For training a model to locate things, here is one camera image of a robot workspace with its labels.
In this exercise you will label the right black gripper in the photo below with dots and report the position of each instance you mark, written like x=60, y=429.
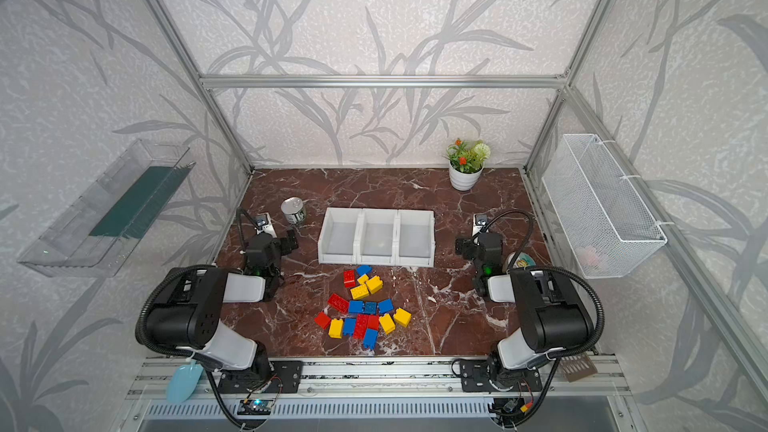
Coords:
x=485, y=243

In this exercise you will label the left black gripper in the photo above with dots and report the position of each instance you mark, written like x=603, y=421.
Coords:
x=262, y=243

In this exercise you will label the long red lego brick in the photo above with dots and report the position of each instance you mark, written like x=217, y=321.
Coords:
x=338, y=303

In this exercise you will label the yellow lego brick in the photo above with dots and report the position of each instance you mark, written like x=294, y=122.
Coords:
x=402, y=317
x=374, y=284
x=360, y=292
x=335, y=330
x=387, y=323

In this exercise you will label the blue lego brick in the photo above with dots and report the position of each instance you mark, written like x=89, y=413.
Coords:
x=356, y=307
x=363, y=270
x=348, y=328
x=385, y=307
x=370, y=308
x=370, y=339

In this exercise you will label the long red lego bottom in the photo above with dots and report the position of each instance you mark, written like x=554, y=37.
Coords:
x=361, y=326

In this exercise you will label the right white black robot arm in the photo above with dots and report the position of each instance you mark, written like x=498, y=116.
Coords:
x=559, y=313

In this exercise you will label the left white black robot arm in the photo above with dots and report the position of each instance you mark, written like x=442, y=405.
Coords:
x=182, y=315

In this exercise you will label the silver tin can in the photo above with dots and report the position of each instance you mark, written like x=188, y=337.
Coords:
x=293, y=209

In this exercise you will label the white left sorting bin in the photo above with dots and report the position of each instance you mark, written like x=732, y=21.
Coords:
x=337, y=239

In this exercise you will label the white sorting bin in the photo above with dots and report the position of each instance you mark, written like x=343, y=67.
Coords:
x=337, y=239
x=378, y=237
x=416, y=245

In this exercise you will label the white right sorting bin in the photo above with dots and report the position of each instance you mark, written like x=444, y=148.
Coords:
x=416, y=245

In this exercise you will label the red lego brick bottom left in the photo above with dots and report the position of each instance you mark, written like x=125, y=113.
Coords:
x=322, y=320

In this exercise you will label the potted plant white pot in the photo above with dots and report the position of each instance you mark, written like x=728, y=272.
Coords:
x=466, y=162

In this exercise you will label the red lego brick top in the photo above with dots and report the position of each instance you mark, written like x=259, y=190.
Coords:
x=349, y=279

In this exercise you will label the blue lego brick top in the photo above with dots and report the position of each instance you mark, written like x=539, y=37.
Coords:
x=363, y=270

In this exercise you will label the white middle sorting bin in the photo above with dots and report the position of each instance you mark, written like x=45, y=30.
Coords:
x=378, y=237

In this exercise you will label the small red lego bottom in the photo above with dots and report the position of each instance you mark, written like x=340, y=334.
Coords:
x=373, y=322

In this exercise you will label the brown slotted spatula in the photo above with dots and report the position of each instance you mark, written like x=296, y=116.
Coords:
x=577, y=367

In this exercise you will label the light blue plastic scoop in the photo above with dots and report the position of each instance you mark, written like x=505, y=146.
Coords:
x=183, y=382

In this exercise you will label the green circuit board left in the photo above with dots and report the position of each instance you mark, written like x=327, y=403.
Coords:
x=255, y=407

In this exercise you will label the white wire mesh basket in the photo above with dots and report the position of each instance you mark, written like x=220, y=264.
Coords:
x=608, y=226

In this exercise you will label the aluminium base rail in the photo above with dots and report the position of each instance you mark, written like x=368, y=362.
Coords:
x=416, y=376

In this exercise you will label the clear plastic wall shelf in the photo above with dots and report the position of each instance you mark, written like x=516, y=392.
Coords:
x=96, y=234

